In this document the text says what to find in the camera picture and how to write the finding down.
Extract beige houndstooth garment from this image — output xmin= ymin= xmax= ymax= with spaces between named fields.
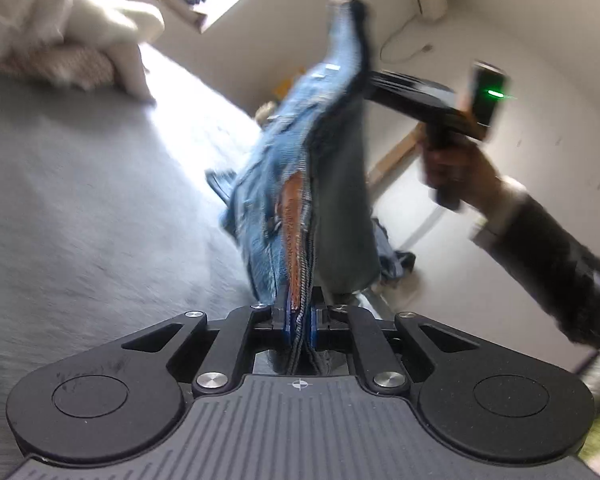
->
xmin=0 ymin=41 xmax=117 ymax=92

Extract grey bed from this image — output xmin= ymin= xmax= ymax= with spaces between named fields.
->
xmin=0 ymin=42 xmax=281 ymax=461

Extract blue jeans with leather patch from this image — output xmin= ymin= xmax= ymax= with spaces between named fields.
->
xmin=205 ymin=0 xmax=381 ymax=376

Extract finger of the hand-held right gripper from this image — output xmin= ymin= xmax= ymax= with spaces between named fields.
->
xmin=368 ymin=71 xmax=447 ymax=91
xmin=364 ymin=84 xmax=422 ymax=112

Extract dark cloth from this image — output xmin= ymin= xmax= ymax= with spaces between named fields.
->
xmin=371 ymin=216 xmax=417 ymax=282

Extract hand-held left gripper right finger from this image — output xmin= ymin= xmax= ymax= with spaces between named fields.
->
xmin=305 ymin=302 xmax=481 ymax=395

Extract yellow box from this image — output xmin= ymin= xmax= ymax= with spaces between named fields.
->
xmin=272 ymin=74 xmax=303 ymax=103

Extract cream fleece garment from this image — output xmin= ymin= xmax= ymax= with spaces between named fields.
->
xmin=55 ymin=0 xmax=167 ymax=106

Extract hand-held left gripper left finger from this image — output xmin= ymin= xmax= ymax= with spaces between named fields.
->
xmin=121 ymin=302 xmax=297 ymax=397

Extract person's right hand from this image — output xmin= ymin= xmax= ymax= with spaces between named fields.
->
xmin=417 ymin=137 xmax=504 ymax=212

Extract person's right forearm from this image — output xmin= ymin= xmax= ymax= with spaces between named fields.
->
xmin=469 ymin=175 xmax=600 ymax=350

